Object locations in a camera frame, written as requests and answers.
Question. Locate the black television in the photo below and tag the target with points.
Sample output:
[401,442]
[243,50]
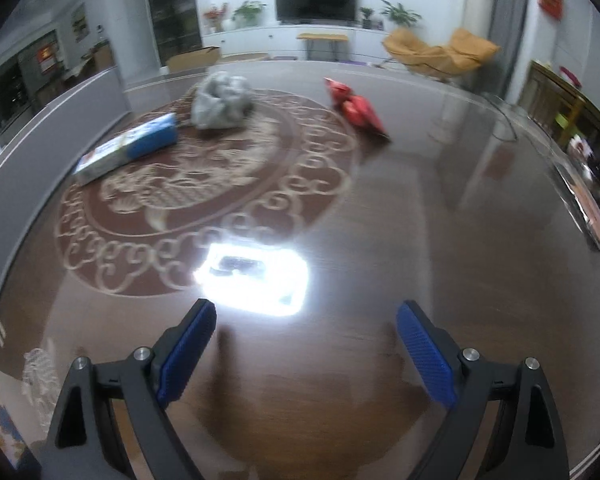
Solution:
[315,2]

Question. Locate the red flower vase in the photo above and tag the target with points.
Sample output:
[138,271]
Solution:
[216,17]

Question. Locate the purple floor mat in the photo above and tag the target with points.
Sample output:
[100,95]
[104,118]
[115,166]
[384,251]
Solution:
[355,63]

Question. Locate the white standing air conditioner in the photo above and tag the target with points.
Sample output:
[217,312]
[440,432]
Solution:
[477,25]

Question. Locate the blue and white box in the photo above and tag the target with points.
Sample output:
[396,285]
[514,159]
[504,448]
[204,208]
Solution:
[135,145]

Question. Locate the grey plastic bag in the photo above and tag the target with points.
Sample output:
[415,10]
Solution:
[222,100]

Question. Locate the orange lounge chair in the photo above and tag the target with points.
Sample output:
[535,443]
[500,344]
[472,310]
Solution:
[430,52]

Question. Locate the small wooden bench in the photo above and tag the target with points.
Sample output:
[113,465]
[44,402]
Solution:
[322,37]

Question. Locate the wooden sideboard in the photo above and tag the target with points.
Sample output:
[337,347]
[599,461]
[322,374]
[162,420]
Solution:
[555,100]

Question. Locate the clear plastic wrap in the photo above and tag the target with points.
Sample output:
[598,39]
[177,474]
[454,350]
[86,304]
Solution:
[37,375]

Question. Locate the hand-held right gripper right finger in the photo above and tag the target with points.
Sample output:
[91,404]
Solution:
[425,355]

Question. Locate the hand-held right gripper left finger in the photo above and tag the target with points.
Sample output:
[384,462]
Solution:
[187,350]

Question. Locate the white television console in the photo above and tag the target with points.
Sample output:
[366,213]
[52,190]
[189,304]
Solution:
[280,40]

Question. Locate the framed wall picture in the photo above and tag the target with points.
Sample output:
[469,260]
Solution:
[80,22]

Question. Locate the leafy green potted plant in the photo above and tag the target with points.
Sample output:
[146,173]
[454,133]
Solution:
[249,14]

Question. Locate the large green potted plant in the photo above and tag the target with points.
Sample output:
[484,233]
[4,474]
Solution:
[400,14]

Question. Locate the dark wooden desktop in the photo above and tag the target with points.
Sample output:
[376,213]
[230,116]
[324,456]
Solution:
[405,210]

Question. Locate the dark glass cabinet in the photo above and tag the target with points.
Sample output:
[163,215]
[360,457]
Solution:
[172,5]

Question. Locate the red snack packet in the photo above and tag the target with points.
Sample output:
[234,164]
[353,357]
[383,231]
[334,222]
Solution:
[362,112]

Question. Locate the clear plastic packet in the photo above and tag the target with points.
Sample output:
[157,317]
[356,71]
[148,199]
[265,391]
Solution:
[587,205]

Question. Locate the brown cardboard box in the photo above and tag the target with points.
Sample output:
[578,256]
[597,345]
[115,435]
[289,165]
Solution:
[192,60]

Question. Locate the small dark potted plant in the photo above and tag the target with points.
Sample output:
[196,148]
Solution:
[366,17]

